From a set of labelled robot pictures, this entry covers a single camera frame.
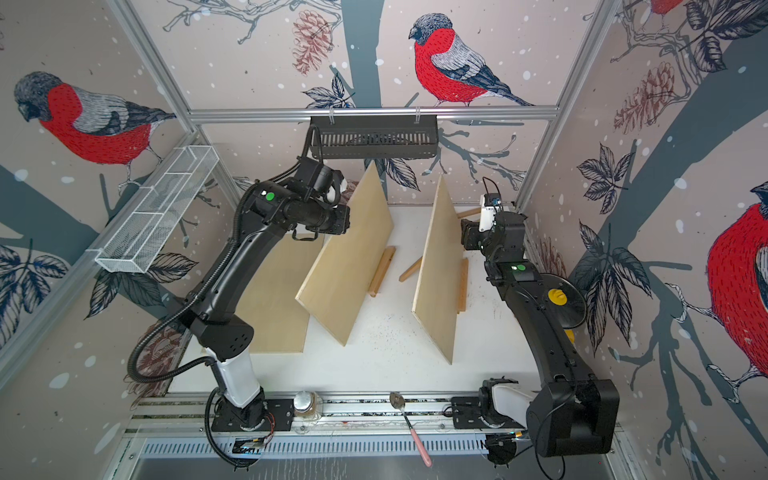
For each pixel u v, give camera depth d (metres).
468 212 1.16
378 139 1.05
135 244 0.71
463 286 0.92
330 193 0.60
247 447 0.70
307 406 0.66
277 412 0.74
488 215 0.68
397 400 0.78
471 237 0.70
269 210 0.47
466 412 0.74
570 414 0.38
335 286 0.71
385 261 0.98
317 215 0.58
